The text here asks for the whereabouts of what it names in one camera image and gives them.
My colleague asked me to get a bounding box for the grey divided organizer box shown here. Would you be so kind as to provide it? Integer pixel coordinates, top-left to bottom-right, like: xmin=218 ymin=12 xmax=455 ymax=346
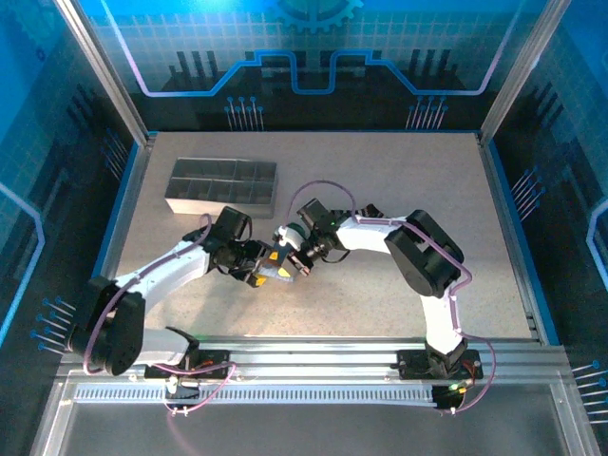
xmin=164 ymin=156 xmax=278 ymax=219

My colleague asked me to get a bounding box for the wide aluminium base beam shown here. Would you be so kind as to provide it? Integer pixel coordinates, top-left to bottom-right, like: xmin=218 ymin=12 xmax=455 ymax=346
xmin=55 ymin=335 xmax=574 ymax=387

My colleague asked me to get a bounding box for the small black controller box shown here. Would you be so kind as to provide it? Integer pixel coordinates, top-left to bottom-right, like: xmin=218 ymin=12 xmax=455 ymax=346
xmin=434 ymin=383 xmax=471 ymax=413

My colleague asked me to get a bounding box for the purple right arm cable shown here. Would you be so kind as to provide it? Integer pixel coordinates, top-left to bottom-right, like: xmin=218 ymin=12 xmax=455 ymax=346
xmin=282 ymin=179 xmax=499 ymax=415

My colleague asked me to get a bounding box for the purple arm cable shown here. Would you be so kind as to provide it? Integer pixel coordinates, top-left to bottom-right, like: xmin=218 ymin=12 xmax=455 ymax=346
xmin=282 ymin=179 xmax=499 ymax=415
xmin=83 ymin=213 xmax=238 ymax=418

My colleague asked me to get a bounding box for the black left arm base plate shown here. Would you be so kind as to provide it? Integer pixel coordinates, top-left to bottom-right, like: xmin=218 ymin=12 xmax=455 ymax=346
xmin=143 ymin=349 xmax=235 ymax=381

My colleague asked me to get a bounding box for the slotted grey cable duct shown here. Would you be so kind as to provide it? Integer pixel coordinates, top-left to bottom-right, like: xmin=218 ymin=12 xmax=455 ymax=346
xmin=73 ymin=383 xmax=439 ymax=406

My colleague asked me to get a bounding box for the aluminium side rail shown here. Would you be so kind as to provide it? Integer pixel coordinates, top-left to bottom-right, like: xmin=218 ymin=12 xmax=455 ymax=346
xmin=59 ymin=132 xmax=158 ymax=355
xmin=476 ymin=131 xmax=561 ymax=346

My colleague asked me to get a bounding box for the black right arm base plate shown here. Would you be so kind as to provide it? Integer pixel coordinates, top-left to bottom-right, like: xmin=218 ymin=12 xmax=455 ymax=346
xmin=396 ymin=348 xmax=485 ymax=381

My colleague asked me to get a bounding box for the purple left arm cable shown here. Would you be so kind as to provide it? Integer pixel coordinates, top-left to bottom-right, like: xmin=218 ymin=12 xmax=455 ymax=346
xmin=83 ymin=213 xmax=238 ymax=418

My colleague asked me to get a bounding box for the aluminium frame post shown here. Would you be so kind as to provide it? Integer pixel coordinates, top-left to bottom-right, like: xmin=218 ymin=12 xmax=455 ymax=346
xmin=477 ymin=0 xmax=576 ymax=143
xmin=52 ymin=0 xmax=158 ymax=146

